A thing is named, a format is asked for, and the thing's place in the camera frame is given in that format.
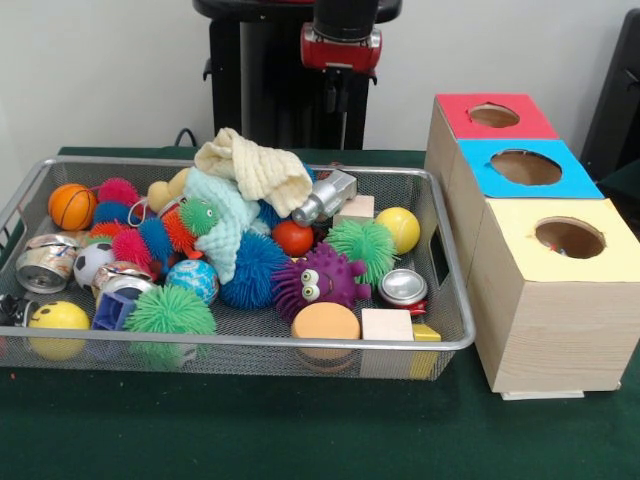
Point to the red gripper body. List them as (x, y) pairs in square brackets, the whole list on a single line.
[(342, 50)]

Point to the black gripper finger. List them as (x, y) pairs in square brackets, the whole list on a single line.
[(331, 95), (344, 92)]

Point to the crushed silver drink can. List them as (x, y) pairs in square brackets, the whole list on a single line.
[(402, 287)]

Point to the silver mesh bin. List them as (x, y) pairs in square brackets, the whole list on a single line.
[(100, 170)]

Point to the cream waffle cloth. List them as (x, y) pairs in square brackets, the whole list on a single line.
[(260, 170)]

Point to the yellow tennis ball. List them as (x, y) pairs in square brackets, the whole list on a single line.
[(397, 230)]

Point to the green spiky rubber ball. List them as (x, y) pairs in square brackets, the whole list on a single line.
[(362, 245), (167, 310)]

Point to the light blue cloth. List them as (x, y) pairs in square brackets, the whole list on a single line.
[(220, 240)]

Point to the purple spiky monster toy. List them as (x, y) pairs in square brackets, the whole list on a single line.
[(340, 280)]

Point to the orange foam disc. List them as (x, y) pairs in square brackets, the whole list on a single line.
[(325, 322)]

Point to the pale wooden cube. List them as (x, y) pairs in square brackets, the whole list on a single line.
[(387, 325)]

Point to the black chair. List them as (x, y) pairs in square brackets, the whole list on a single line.
[(615, 100)]

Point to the yellow smiley ball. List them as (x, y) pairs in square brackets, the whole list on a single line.
[(57, 317)]

